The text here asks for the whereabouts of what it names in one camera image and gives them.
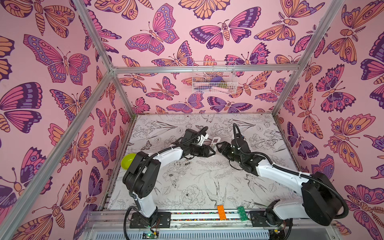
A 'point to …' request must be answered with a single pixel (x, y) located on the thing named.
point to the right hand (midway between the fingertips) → (217, 144)
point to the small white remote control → (215, 141)
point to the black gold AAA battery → (188, 163)
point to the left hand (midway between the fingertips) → (213, 152)
